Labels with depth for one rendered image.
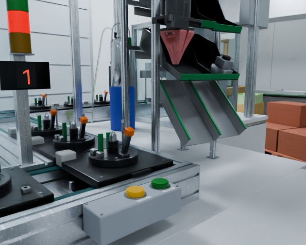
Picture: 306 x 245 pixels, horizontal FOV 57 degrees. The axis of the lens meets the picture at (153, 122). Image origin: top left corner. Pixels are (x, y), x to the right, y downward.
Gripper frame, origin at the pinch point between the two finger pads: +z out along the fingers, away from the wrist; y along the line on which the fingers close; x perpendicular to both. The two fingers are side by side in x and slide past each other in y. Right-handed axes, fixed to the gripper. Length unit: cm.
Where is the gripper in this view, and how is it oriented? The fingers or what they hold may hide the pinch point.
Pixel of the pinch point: (175, 60)
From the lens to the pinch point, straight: 67.0
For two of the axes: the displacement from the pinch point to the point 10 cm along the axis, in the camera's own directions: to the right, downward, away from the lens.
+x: 6.5, 1.6, -7.4
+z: -0.3, 9.8, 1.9
